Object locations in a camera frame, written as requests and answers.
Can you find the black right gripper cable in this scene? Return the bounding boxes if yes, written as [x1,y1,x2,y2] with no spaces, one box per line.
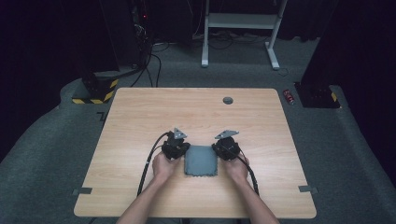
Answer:
[236,148,261,197]

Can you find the black stand base, wide hazard stripes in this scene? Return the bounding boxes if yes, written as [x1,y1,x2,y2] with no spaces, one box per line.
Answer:
[71,71,120,105]

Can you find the grey tape strip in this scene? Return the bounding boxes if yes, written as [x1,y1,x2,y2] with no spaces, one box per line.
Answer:
[72,187,93,196]
[297,185,319,194]

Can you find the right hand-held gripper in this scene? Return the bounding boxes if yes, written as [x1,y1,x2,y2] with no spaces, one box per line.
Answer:
[211,129,242,162]

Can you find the black stand base, small yellow mark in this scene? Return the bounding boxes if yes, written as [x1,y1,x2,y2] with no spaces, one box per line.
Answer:
[293,81,341,109]

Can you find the person's left hand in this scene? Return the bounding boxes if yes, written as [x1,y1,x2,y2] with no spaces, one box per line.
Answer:
[151,151,184,184]

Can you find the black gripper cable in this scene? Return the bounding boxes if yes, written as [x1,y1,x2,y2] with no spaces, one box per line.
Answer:
[236,148,261,197]
[136,131,173,198]

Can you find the white metal desk frame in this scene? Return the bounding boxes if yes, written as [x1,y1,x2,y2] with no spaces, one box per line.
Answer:
[201,0,290,71]

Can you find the grey cloth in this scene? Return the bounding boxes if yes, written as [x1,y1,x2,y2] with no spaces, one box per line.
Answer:
[183,145,219,178]

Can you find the person's right hand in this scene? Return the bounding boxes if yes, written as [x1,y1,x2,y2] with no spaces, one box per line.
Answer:
[220,153,250,185]

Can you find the red can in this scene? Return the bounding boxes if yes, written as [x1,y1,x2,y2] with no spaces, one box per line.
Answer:
[282,89,296,106]

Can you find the black floor cables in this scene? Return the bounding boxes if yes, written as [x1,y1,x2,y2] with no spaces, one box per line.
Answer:
[130,41,171,89]

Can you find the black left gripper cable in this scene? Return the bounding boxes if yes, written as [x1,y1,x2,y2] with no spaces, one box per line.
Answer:
[136,131,173,198]

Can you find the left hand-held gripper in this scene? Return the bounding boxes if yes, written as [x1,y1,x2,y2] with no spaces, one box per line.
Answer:
[161,127,191,161]

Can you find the dark equipment rack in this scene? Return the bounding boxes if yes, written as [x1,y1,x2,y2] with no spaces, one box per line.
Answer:
[130,0,155,64]

